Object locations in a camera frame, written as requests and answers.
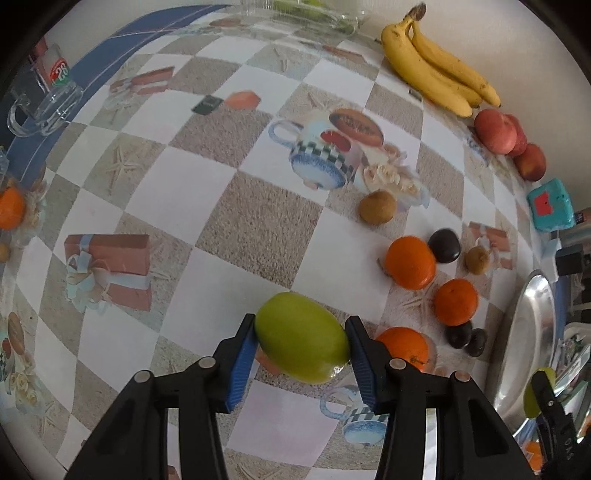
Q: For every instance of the red apple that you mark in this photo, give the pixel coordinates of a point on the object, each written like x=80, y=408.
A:
x=521, y=136
x=531, y=162
x=496, y=131

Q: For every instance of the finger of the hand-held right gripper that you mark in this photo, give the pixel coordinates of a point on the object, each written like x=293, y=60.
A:
x=556, y=420

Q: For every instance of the clear glass mug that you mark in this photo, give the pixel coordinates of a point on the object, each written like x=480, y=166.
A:
x=51, y=92

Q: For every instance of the checkered printed tablecloth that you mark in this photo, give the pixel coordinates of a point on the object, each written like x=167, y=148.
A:
x=231, y=207

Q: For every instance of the black power adapter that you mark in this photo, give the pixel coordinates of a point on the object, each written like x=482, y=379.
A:
x=570, y=261

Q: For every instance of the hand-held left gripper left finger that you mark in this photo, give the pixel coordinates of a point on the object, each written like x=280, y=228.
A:
x=240, y=369

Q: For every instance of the dark purple plum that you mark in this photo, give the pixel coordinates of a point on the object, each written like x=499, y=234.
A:
x=479, y=342
x=458, y=334
x=444, y=245

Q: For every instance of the clear plastic bag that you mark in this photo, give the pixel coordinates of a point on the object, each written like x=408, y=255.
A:
x=314, y=11

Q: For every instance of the round metal plate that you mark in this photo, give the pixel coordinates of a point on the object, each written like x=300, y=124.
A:
x=526, y=323

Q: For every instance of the green jujube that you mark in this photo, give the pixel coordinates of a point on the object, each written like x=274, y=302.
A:
x=531, y=398

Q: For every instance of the green apple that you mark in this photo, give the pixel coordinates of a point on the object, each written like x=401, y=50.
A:
x=302, y=344

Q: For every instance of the small brown longan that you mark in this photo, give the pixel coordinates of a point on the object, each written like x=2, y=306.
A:
x=2, y=252

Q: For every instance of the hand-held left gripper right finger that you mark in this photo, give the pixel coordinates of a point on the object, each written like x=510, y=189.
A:
x=364, y=364

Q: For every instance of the colourful printed packet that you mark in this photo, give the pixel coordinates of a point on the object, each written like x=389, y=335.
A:
x=575, y=350

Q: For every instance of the teal box with red label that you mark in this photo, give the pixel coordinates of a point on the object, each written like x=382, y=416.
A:
x=551, y=205

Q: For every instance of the white power strip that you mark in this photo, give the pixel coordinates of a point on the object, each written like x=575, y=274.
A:
x=550, y=256

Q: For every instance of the orange mandarin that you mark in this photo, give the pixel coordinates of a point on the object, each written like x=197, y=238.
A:
x=411, y=262
x=456, y=302
x=9, y=207
x=408, y=348

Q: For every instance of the yellow banana bunch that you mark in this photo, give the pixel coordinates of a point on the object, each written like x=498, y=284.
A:
x=429, y=74

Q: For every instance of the small black card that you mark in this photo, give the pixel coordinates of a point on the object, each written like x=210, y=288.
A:
x=207, y=104

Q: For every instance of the brown kiwi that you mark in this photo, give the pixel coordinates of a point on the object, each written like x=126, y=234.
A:
x=377, y=207
x=478, y=261

